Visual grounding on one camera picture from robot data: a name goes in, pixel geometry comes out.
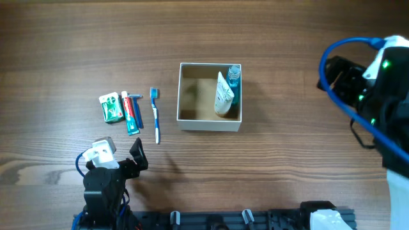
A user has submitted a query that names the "red green toothpaste tube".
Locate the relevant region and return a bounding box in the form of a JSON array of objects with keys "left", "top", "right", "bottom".
[{"left": 121, "top": 91, "right": 139, "bottom": 135}]

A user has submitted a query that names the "blue white toothbrush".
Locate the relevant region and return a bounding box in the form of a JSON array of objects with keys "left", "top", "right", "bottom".
[{"left": 150, "top": 87, "right": 160, "bottom": 144}]

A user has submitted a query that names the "blue mouthwash bottle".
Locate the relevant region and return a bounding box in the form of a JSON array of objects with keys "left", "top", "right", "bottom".
[{"left": 226, "top": 65, "right": 241, "bottom": 107}]

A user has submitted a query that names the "white cream tube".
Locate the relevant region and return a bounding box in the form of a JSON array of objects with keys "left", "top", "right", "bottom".
[{"left": 214, "top": 72, "right": 235, "bottom": 117}]

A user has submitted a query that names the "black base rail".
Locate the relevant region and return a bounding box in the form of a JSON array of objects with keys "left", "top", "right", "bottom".
[{"left": 73, "top": 208, "right": 355, "bottom": 230}]

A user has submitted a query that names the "blue razor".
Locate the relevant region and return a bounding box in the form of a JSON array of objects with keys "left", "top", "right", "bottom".
[{"left": 129, "top": 94, "right": 144, "bottom": 128}]

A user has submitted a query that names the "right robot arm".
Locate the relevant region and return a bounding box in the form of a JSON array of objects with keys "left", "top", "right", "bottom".
[{"left": 318, "top": 45, "right": 408, "bottom": 229}]

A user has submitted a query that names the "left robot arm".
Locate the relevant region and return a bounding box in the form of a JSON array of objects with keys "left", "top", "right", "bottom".
[{"left": 72, "top": 137, "right": 148, "bottom": 229}]

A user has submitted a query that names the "green soap box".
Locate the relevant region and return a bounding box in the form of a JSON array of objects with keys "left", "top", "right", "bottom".
[{"left": 98, "top": 92, "right": 124, "bottom": 123}]

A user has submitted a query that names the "white cardboard box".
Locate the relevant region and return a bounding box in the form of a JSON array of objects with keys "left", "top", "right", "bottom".
[{"left": 176, "top": 63, "right": 242, "bottom": 132}]

